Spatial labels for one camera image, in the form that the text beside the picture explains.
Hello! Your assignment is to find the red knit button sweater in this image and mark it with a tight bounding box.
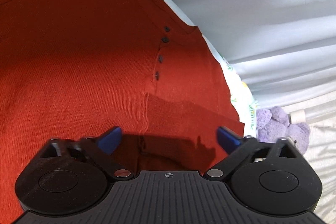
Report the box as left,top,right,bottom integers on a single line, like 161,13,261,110
1,0,244,223

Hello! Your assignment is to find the purple plush toy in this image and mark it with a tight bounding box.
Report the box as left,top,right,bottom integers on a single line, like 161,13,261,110
256,106,310,155

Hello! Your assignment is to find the white sheer curtain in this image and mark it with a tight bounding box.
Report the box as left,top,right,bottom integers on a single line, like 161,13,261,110
172,0,335,107

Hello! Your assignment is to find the floral white bed sheet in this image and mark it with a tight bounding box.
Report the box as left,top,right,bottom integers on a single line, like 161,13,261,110
99,0,259,138

